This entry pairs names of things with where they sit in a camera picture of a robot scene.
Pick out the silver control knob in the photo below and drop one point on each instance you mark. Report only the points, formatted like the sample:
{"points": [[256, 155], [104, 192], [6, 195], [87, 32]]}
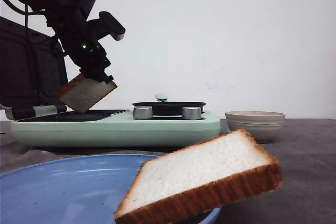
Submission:
{"points": [[143, 112], [191, 113]]}

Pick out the blue round plate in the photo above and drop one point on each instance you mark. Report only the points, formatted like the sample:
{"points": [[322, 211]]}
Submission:
{"points": [[85, 189]]}

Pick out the right silver control knob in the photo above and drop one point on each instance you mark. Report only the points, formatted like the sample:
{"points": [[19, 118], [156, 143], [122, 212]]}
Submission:
{"points": [[191, 113]]}

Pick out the mint green breakfast maker base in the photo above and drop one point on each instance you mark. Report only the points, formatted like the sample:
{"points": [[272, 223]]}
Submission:
{"points": [[113, 128]]}

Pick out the cream ribbed bowl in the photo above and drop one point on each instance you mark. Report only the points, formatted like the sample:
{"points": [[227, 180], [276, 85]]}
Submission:
{"points": [[262, 125]]}

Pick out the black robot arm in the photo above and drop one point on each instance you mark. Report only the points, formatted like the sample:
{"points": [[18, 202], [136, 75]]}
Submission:
{"points": [[39, 7]]}

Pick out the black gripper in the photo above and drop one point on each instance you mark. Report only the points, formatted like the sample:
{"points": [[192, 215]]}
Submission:
{"points": [[71, 28]]}

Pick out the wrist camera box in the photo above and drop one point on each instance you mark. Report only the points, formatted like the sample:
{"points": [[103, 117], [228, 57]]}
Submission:
{"points": [[105, 25]]}

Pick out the breakfast maker hinged lid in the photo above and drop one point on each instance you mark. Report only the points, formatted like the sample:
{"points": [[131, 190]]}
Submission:
{"points": [[31, 72]]}

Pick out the black round frying pan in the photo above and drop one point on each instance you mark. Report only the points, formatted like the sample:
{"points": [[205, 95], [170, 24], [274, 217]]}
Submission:
{"points": [[169, 108]]}

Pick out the white bread slice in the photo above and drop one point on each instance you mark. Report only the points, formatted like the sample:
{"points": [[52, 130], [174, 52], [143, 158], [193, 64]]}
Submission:
{"points": [[80, 94], [199, 178]]}

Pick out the left silver control knob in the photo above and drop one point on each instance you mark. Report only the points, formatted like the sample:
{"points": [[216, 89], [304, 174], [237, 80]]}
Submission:
{"points": [[143, 112]]}

